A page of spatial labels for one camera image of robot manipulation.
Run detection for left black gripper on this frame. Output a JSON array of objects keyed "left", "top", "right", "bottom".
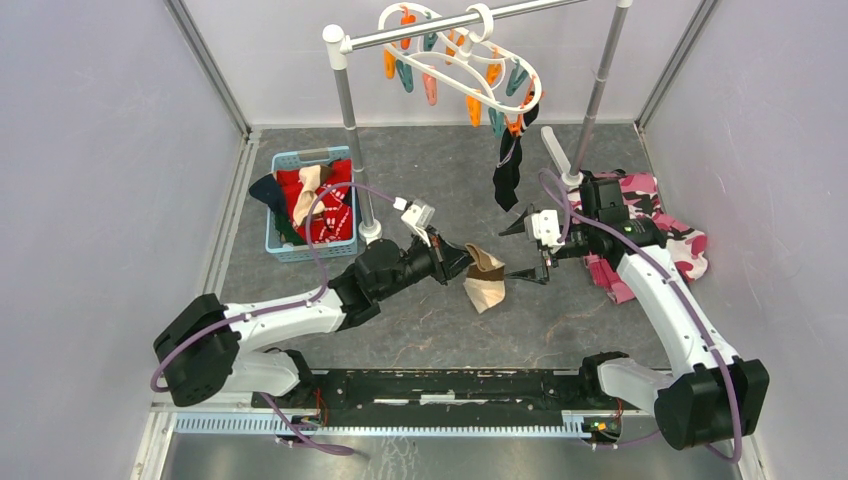
[{"left": 376, "top": 225, "right": 481, "bottom": 301}]

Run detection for black white-striped sock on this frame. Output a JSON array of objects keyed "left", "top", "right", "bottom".
[{"left": 493, "top": 130, "right": 523, "bottom": 211}]

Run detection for orange clothespin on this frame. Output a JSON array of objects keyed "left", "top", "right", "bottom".
[
  {"left": 485, "top": 48, "right": 503, "bottom": 88},
  {"left": 505, "top": 86, "right": 536, "bottom": 138},
  {"left": 465, "top": 96, "right": 483, "bottom": 128},
  {"left": 383, "top": 49, "right": 396, "bottom": 80}
]

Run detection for pink camouflage bag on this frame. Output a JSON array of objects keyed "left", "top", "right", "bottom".
[{"left": 582, "top": 169, "right": 709, "bottom": 304}]

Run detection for white clip hanger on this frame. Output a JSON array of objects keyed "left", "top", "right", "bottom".
[{"left": 382, "top": 24, "right": 544, "bottom": 117}]

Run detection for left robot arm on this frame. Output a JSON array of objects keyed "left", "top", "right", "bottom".
[{"left": 151, "top": 228, "right": 474, "bottom": 408}]

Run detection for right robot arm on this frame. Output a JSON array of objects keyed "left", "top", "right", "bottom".
[{"left": 503, "top": 178, "right": 770, "bottom": 450}]

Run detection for red sock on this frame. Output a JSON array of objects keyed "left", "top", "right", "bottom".
[{"left": 274, "top": 158, "right": 355, "bottom": 246}]

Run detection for teal clothespin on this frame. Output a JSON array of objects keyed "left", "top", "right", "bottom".
[
  {"left": 395, "top": 60, "right": 414, "bottom": 93},
  {"left": 505, "top": 59, "right": 529, "bottom": 97},
  {"left": 488, "top": 107, "right": 507, "bottom": 139}
]

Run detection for light blue plastic basket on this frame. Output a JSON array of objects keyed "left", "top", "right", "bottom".
[{"left": 265, "top": 146, "right": 360, "bottom": 264}]

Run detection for pink clothespin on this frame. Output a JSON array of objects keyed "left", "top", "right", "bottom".
[{"left": 422, "top": 73, "right": 438, "bottom": 106}]

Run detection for navy blue sock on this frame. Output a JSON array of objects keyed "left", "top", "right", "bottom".
[{"left": 248, "top": 173, "right": 290, "bottom": 221}]

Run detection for silver white drying rack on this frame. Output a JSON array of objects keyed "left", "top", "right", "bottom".
[{"left": 321, "top": 0, "right": 634, "bottom": 261}]

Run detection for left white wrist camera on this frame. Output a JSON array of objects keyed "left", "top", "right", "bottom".
[{"left": 393, "top": 196, "right": 435, "bottom": 247}]

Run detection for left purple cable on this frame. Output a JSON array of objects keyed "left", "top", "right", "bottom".
[{"left": 149, "top": 182, "right": 402, "bottom": 458}]

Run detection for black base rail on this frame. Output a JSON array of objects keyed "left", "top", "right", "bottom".
[{"left": 275, "top": 369, "right": 635, "bottom": 429}]

